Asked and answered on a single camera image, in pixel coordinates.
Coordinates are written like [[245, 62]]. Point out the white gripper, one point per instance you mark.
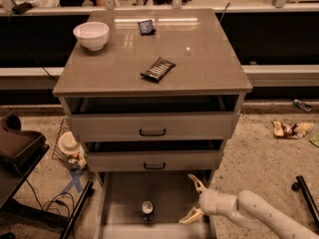
[[208, 202]]

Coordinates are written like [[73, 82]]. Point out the black bar right floor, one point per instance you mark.
[[301, 185]]

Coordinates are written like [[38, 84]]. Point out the pepsi can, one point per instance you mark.
[[148, 210]]

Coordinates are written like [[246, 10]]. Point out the black device on ledge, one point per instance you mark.
[[22, 8]]

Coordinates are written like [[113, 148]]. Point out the grey drawer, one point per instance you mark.
[[155, 118], [173, 195], [158, 155]]

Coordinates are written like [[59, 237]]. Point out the crumpled snack wrapper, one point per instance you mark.
[[291, 130]]

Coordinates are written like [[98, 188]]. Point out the small bottle on floor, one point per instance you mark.
[[302, 106]]

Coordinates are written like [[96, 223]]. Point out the black bar floor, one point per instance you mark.
[[301, 185], [88, 190]]

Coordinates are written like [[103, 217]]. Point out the dark blue snack packet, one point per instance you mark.
[[146, 27]]

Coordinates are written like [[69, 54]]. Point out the green packet on floor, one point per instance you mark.
[[314, 139]]

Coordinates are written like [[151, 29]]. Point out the black bar left floor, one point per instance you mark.
[[88, 190]]

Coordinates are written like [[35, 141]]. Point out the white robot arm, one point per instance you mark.
[[246, 209]]

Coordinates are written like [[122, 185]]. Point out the grey drawer cabinet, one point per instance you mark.
[[193, 39]]

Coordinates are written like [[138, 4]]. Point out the middle grey drawer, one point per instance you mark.
[[158, 155]]

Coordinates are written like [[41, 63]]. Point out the black striped snack bar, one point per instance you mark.
[[158, 70]]

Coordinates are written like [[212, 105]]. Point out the wire basket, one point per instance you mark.
[[72, 162]]

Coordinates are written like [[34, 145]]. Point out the dark office chair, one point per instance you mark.
[[20, 152]]

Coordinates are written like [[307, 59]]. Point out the bottom grey drawer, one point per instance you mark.
[[173, 195]]

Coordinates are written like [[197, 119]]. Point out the top grey drawer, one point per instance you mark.
[[155, 118]]

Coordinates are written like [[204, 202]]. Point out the white bowl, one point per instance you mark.
[[92, 35]]

